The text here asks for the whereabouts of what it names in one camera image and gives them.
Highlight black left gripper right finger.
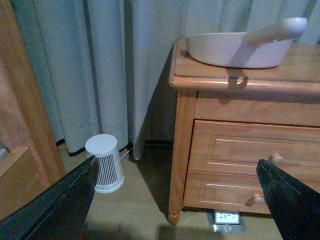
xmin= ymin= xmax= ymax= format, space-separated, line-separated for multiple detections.
xmin=256 ymin=159 xmax=320 ymax=240

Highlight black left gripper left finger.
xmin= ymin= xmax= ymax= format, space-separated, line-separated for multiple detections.
xmin=0 ymin=156 xmax=99 ymax=240

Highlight pink plastic dustpan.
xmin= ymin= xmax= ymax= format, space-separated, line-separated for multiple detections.
xmin=186 ymin=17 xmax=308 ymax=69

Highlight wooden furniture at left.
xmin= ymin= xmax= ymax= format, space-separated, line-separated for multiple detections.
xmin=0 ymin=0 xmax=65 ymax=218

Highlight white cylindrical air purifier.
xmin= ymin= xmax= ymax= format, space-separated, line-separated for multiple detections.
xmin=85 ymin=134 xmax=125 ymax=194

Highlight wooden nightstand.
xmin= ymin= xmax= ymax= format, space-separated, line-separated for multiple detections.
xmin=168 ymin=39 xmax=320 ymax=225

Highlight grey curtain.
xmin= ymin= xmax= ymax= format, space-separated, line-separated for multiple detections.
xmin=11 ymin=0 xmax=320 ymax=159

